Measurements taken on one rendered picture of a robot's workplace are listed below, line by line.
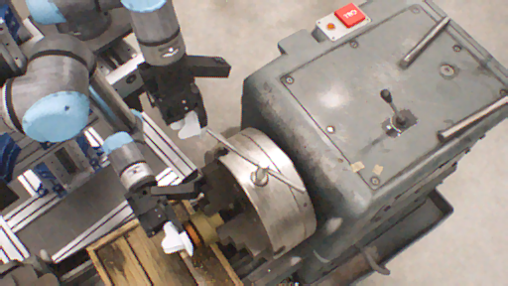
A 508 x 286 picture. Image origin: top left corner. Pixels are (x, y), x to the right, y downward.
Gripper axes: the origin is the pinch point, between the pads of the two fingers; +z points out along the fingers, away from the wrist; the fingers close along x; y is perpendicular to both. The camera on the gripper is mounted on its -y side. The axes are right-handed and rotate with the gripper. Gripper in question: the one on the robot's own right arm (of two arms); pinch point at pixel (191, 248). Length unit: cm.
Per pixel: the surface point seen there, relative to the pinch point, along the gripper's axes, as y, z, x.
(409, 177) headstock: -47, 16, 15
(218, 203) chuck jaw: -10.7, -5.2, 2.9
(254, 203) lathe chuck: -15.4, 2.1, 12.5
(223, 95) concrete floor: -66, -93, -110
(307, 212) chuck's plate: -25.6, 8.9, 7.3
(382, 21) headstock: -71, -21, 15
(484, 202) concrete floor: -144, 30, -110
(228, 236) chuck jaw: -8.7, 2.3, 0.3
